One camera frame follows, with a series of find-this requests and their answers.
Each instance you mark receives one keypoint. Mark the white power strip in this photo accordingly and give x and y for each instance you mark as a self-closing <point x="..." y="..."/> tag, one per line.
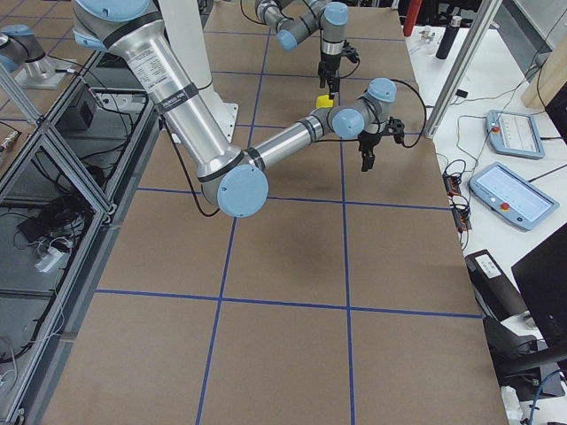
<point x="49" y="260"/>

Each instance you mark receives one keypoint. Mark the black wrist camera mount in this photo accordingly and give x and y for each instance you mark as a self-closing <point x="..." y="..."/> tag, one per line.
<point x="396" y="129"/>

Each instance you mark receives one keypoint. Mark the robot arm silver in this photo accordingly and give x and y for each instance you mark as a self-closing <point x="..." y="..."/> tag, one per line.
<point x="327" y="17"/>
<point x="163" y="45"/>

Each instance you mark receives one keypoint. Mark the white pedestal column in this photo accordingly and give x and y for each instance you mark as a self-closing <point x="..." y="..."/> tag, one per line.
<point x="185" y="34"/>

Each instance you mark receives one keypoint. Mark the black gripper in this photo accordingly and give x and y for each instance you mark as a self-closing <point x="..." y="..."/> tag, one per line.
<point x="330" y="62"/>
<point x="368" y="142"/>

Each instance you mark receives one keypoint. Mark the near teach pendant tablet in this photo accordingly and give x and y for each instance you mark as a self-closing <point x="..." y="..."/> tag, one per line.
<point x="512" y="197"/>

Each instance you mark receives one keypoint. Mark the black cylinder bottle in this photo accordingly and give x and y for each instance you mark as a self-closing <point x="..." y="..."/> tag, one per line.
<point x="448" y="37"/>

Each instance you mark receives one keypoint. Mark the far teach pendant tablet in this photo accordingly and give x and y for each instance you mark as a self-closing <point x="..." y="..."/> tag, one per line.
<point x="514" y="134"/>

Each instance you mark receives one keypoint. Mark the yellow block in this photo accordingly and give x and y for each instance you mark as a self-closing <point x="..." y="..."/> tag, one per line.
<point x="324" y="101"/>

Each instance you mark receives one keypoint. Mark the teach pendant tablet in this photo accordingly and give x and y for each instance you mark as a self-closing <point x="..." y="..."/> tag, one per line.
<point x="512" y="197"/>
<point x="514" y="134"/>

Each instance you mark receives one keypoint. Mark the black monitor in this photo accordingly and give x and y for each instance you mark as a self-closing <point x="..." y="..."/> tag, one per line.
<point x="541" y="278"/>

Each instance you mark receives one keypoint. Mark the orange circuit board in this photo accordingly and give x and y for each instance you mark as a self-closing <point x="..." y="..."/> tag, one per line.
<point x="452" y="184"/>

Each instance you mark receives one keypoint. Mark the aluminium frame post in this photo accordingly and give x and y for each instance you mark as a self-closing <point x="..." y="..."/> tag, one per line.
<point x="471" y="43"/>

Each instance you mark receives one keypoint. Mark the red cylinder bottle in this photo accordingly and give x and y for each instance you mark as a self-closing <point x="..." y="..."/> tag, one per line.
<point x="413" y="10"/>

